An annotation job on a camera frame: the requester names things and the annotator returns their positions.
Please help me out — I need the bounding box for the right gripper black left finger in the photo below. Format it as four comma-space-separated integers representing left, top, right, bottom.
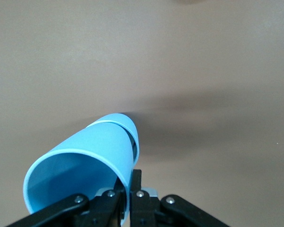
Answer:
4, 181, 126, 227

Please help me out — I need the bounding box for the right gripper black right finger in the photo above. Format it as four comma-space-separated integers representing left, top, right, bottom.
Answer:
130, 169, 231, 227

